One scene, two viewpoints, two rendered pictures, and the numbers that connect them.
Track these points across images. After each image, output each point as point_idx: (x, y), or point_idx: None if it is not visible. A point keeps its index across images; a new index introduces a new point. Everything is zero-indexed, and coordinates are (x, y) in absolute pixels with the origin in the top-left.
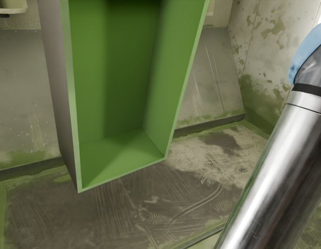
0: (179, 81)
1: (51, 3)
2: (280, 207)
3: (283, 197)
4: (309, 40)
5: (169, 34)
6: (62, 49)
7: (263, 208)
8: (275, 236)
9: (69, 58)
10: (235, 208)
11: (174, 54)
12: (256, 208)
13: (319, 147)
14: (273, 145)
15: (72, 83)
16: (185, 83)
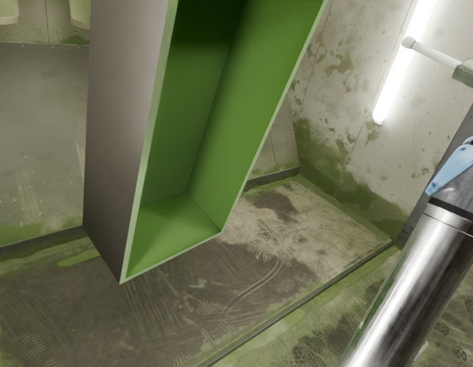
0: (252, 141)
1: (132, 59)
2: (423, 306)
3: (426, 298)
4: (452, 167)
5: (242, 83)
6: (142, 116)
7: (409, 307)
8: (417, 330)
9: (151, 127)
10: (377, 306)
11: (248, 108)
12: (401, 307)
13: (457, 257)
14: (416, 253)
15: (147, 155)
16: (260, 145)
